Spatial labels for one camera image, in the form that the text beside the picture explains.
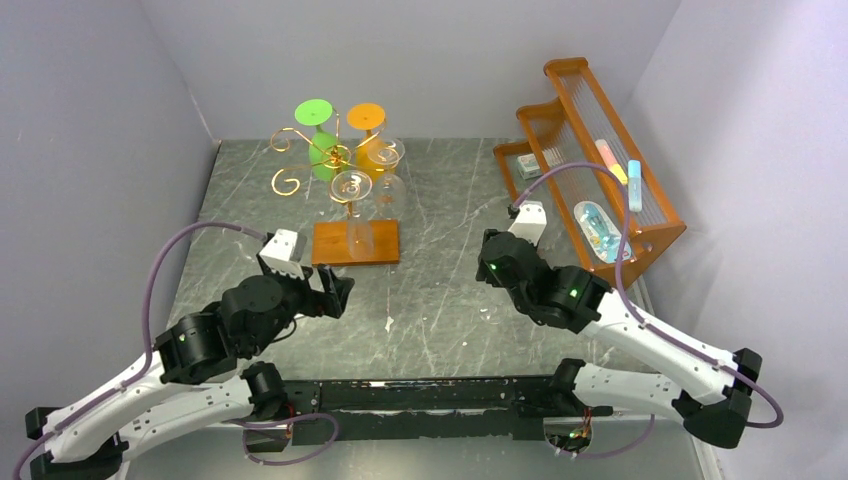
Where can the gold wire glass rack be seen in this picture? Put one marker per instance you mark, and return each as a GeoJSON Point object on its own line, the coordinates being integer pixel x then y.
{"type": "Point", "coordinates": [329, 244]}

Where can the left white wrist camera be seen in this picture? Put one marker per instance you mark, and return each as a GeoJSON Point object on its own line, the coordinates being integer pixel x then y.
{"type": "Point", "coordinates": [283, 253]}

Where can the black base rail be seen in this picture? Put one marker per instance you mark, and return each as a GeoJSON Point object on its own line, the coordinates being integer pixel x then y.
{"type": "Point", "coordinates": [464, 407]}

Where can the orange plastic wine glass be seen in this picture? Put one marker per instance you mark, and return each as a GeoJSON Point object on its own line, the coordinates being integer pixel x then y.
{"type": "Point", "coordinates": [370, 118]}

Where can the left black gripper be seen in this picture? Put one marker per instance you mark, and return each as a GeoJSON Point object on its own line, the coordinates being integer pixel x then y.
{"type": "Point", "coordinates": [321, 303]}

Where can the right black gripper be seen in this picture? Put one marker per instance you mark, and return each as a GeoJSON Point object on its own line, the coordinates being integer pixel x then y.
{"type": "Point", "coordinates": [496, 258]}

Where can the clear wine glass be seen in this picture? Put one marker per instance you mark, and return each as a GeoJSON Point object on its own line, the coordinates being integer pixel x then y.
{"type": "Point", "coordinates": [350, 188]}
{"type": "Point", "coordinates": [390, 190]}

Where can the green plastic wine glass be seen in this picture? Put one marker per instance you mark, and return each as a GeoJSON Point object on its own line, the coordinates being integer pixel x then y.
{"type": "Point", "coordinates": [316, 113]}

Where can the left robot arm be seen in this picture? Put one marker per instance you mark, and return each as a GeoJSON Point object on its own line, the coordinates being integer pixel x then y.
{"type": "Point", "coordinates": [201, 371]}

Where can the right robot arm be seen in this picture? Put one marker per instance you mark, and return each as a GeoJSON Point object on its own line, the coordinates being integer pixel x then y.
{"type": "Point", "coordinates": [705, 389]}

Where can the orange wooden shelf rack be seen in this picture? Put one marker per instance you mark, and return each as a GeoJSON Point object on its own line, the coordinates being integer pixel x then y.
{"type": "Point", "coordinates": [561, 134]}

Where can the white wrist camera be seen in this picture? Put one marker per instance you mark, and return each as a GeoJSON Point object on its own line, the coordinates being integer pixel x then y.
{"type": "Point", "coordinates": [283, 253]}
{"type": "Point", "coordinates": [529, 222]}

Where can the pink yellow highlighter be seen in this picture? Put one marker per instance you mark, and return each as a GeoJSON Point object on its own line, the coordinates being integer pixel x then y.
{"type": "Point", "coordinates": [610, 161]}

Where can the light blue highlighter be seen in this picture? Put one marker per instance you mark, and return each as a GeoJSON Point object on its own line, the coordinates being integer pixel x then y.
{"type": "Point", "coordinates": [634, 185]}

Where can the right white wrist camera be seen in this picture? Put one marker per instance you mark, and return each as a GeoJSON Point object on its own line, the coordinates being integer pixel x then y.
{"type": "Point", "coordinates": [529, 222]}

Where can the small white box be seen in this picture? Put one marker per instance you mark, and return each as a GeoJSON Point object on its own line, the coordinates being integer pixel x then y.
{"type": "Point", "coordinates": [528, 166]}

